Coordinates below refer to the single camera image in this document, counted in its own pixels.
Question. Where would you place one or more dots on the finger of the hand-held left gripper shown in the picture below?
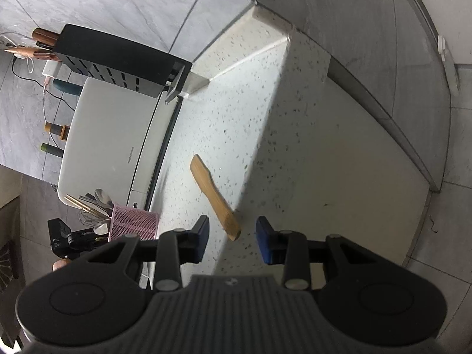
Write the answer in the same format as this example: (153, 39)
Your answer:
(103, 239)

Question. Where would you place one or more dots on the person's left hand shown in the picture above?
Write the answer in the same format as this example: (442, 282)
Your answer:
(61, 264)

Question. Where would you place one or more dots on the dark teal bottle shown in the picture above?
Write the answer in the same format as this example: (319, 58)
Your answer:
(66, 86)

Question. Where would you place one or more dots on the metal spoon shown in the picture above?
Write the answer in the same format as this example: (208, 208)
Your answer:
(103, 196)

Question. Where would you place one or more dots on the dark patterned object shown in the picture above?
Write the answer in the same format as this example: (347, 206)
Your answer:
(7, 265)

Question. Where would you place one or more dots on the white countertop appliance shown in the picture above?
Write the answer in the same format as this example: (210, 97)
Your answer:
(110, 136)

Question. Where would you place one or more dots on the bottle with wooden cap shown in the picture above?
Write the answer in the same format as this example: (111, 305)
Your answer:
(55, 129)

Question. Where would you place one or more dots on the white power adapter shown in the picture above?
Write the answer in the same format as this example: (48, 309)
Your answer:
(49, 70)

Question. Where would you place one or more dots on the black slotted knife block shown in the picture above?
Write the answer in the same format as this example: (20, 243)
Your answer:
(110, 51)

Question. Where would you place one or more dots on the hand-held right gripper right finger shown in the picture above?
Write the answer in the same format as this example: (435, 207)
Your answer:
(263, 239)

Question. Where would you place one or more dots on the green bottle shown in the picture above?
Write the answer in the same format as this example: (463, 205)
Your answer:
(51, 149)

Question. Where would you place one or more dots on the pink mesh utensil holder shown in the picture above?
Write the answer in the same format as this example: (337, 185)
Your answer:
(134, 221)

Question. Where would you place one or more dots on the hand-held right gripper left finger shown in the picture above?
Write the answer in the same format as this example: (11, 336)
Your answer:
(202, 236)

